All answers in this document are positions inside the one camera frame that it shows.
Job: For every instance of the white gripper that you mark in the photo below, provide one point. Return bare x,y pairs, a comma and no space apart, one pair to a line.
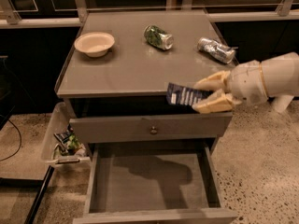
247,82

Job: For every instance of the blue rxbar blueberry bar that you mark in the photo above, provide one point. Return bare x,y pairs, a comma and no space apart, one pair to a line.
182,95

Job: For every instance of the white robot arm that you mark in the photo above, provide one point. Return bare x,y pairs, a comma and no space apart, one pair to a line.
280,79

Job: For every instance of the grey upper drawer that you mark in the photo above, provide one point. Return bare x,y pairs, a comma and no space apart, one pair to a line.
137,128

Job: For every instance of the brass drawer knob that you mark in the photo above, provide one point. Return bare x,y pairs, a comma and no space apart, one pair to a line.
153,130

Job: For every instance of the grey drawer cabinet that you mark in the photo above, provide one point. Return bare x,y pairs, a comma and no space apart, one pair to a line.
132,79

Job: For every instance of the grey open middle drawer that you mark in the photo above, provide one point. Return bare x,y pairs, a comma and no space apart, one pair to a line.
168,182

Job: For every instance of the silver can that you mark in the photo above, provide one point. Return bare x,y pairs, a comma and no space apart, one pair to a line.
217,50

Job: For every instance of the green can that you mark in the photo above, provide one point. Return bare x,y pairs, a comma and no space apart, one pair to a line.
158,37

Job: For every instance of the white paper bowl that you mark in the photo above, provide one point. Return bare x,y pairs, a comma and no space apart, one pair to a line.
95,44

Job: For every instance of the snack packets in bin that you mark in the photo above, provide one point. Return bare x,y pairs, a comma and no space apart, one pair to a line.
68,144

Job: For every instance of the black table leg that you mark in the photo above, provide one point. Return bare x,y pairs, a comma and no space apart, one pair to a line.
39,196

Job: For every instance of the metal railing frame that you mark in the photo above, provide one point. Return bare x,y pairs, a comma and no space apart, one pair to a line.
59,13

